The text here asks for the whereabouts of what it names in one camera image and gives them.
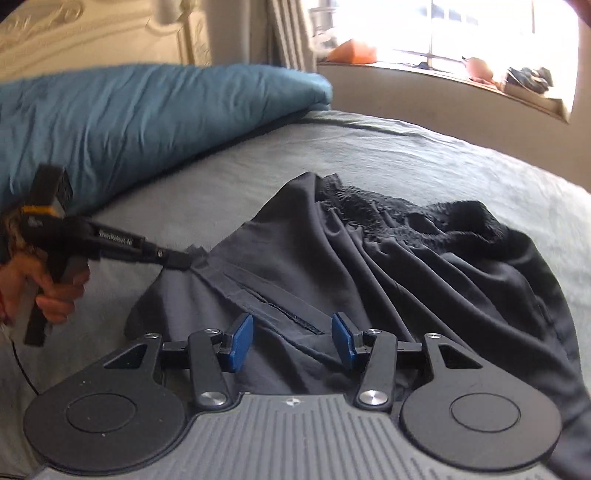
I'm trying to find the black clothes in box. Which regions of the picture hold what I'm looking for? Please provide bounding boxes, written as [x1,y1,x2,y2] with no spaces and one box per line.
[505,67,554,93]

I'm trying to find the pink round pot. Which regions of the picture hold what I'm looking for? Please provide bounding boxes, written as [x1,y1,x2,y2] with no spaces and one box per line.
[463,56,494,83]

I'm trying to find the metal window grille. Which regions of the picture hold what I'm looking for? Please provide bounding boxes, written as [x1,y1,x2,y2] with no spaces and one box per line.
[379,0,578,70]

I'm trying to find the orange bag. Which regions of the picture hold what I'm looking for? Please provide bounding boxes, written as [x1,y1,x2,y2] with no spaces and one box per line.
[325,39,378,64]

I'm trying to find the grey bed sheet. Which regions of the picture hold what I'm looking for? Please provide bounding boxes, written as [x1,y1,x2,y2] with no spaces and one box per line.
[0,110,591,480]

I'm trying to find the person's left hand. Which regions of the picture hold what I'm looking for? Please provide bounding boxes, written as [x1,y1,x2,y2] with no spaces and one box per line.
[0,208,92,326]

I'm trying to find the black shorts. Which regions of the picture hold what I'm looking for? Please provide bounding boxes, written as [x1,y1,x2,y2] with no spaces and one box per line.
[124,172,591,478]

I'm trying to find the cream carved headboard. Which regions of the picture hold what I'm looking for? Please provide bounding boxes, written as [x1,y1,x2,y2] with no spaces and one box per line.
[0,0,214,86]

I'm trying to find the wooden window sill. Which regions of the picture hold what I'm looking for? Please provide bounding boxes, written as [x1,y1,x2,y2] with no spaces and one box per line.
[318,60,571,123]

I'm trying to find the white plastic bag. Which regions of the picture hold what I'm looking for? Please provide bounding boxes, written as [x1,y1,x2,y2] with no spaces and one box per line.
[309,28,338,56]

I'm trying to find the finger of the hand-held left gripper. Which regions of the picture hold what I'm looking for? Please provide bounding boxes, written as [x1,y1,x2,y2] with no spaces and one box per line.
[143,239,194,273]

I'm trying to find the black cable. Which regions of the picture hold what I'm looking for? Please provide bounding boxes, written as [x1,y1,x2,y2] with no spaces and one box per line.
[8,323,42,397]

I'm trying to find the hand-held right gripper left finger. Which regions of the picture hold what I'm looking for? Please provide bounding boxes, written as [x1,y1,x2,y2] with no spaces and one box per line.
[111,313,254,411]

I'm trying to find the cardboard box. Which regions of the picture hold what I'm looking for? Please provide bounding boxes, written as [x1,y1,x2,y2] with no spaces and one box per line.
[496,74,570,121]

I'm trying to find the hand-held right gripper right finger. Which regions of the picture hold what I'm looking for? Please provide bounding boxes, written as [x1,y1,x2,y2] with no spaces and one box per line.
[331,312,481,409]

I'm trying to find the blue pillow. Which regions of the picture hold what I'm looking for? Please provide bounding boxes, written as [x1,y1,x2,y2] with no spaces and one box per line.
[0,64,334,220]

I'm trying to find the beige curtain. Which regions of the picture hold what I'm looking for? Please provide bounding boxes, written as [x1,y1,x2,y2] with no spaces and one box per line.
[268,0,324,75]

